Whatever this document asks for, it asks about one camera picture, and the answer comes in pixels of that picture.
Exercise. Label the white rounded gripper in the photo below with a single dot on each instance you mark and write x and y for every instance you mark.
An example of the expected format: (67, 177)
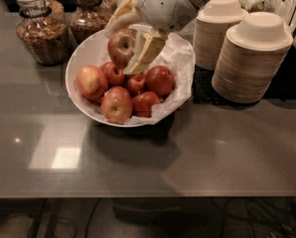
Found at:
(164, 7)

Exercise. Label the yellow-red apple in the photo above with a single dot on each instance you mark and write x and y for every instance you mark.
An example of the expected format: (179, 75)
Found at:
(116, 105)
(91, 82)
(121, 47)

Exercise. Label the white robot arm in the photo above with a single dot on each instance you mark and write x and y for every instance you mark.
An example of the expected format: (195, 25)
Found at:
(138, 29)

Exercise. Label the white paper bowl liner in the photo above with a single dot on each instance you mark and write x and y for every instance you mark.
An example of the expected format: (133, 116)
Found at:
(177, 55)

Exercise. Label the dark red apple behind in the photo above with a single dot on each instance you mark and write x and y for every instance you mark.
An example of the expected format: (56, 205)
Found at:
(114, 74)

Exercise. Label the top red-yellow apple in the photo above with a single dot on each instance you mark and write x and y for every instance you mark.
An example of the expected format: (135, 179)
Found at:
(136, 84)

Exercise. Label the large white bowl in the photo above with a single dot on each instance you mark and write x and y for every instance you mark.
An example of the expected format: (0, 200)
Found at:
(85, 53)

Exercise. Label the front right red apple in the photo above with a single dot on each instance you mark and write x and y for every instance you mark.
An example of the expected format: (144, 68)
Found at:
(142, 103)

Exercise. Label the back glass cereal jar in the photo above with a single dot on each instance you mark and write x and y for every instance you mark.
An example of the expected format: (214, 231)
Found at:
(104, 10)

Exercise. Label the glass cereal jar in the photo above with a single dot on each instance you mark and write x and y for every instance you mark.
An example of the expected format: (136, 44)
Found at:
(104, 10)
(43, 33)
(83, 20)

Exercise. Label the right glass cereal jar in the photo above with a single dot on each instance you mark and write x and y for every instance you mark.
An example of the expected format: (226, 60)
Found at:
(83, 20)

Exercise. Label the rear stack paper bowls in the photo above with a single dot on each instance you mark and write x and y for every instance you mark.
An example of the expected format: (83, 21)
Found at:
(216, 17)

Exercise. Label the stack paper bowls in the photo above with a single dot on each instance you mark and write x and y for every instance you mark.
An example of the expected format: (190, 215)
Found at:
(216, 17)
(251, 54)

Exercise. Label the black rubber mat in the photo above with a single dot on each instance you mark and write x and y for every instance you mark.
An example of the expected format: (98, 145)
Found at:
(204, 93)

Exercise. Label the left glass cereal jar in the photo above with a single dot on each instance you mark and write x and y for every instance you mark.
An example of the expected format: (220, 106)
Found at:
(43, 33)

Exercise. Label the front stack paper bowls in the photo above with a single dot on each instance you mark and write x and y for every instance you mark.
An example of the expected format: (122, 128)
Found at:
(251, 54)

